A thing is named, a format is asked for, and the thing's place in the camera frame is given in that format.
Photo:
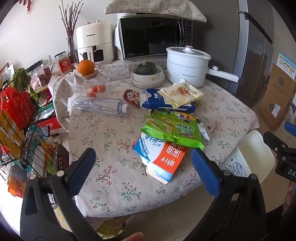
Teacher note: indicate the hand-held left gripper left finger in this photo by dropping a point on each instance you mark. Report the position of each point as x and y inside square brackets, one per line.
[81, 172]

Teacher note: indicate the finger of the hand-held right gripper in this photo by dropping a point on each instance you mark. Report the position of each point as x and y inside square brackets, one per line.
[291, 129]
[274, 141]

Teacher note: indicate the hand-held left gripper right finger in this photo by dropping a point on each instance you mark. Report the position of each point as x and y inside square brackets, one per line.
[205, 172]

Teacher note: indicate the orange blue white carton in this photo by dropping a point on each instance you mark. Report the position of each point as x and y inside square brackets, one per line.
[161, 160]

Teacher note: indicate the person's left hand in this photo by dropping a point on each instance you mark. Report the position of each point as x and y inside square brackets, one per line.
[133, 237]

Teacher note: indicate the white chair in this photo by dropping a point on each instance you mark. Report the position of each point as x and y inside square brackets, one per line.
[254, 150]

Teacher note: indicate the small white sachet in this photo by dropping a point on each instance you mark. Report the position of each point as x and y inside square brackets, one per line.
[204, 132]

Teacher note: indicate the green snack bag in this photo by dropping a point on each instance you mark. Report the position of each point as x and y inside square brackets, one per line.
[173, 127]

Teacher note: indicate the orange packet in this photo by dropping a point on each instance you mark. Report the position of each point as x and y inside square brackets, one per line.
[17, 185]

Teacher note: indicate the clear plastic bottle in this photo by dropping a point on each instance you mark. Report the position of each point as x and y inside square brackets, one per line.
[97, 105]

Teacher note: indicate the small kumquat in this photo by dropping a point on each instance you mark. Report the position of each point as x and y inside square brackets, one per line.
[92, 94]
[100, 88]
[94, 89]

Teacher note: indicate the yellow packets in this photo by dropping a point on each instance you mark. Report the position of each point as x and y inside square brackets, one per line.
[10, 134]

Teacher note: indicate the pale yellow snack wrapper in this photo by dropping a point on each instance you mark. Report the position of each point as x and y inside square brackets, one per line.
[182, 92]

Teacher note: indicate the blue and white milk carton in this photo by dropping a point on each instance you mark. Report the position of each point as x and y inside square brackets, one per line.
[155, 100]

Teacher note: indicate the cartoon face tin can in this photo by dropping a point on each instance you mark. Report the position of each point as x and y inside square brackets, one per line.
[131, 97]

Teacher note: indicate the grey refrigerator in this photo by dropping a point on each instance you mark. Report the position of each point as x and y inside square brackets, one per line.
[252, 46]

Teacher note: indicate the red plastic bag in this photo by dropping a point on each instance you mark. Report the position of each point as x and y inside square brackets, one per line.
[16, 106]

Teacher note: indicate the glass jar with wooden lid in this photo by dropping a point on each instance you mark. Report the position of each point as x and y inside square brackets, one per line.
[94, 81]

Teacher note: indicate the white electric cooking pot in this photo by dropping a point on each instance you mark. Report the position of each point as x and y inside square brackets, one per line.
[185, 71]

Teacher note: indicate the clear container with red contents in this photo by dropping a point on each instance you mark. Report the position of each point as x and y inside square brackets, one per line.
[42, 76]

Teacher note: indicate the cream shallow dish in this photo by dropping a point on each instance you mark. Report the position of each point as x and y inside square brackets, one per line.
[148, 86]
[148, 83]

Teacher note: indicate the large mandarin orange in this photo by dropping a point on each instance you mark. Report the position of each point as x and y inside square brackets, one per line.
[86, 67]

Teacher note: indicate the green leafy vegetables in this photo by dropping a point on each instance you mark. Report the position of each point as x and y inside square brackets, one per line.
[23, 81]

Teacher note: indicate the glass jar with red label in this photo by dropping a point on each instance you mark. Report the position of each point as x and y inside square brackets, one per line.
[63, 64]

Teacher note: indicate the cream bowl with flower print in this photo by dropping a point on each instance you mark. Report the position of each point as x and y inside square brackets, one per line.
[155, 75]

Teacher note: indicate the dark green kabocha squash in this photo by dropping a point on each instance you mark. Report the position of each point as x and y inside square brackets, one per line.
[144, 69]

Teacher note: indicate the glass pot lid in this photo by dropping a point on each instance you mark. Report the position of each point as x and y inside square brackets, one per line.
[187, 52]

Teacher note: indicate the glass vase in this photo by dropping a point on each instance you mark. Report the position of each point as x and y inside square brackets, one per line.
[71, 51]

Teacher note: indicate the cream air fryer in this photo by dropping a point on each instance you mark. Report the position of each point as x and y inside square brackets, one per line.
[94, 39]

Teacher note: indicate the black and white microwave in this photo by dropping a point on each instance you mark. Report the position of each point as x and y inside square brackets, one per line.
[150, 37]

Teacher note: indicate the vase with dry twigs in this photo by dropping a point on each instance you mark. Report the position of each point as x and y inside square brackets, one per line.
[69, 20]

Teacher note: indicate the floral cloth cover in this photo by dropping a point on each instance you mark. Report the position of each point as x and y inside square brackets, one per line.
[159, 8]

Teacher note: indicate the blue wall poster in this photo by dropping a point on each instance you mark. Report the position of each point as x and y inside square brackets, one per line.
[286, 64]

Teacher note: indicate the white wall socket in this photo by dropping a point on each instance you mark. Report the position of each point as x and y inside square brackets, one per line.
[47, 60]

